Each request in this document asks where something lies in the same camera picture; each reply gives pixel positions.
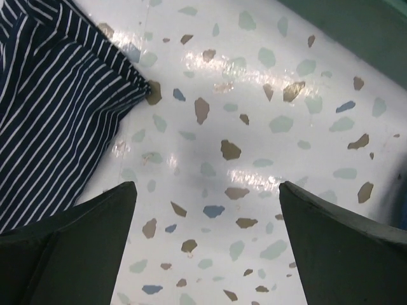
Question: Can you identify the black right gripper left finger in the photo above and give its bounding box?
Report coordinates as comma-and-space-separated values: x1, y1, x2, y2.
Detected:
1, 182, 137, 304

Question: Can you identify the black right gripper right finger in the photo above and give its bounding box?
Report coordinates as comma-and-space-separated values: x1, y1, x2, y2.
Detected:
279, 181, 406, 305

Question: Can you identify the green divided organizer box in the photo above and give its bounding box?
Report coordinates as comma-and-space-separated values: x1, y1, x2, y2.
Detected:
281, 0, 406, 88

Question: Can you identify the navy white striped underwear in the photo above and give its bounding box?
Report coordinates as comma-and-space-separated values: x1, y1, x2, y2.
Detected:
1, 1, 151, 232

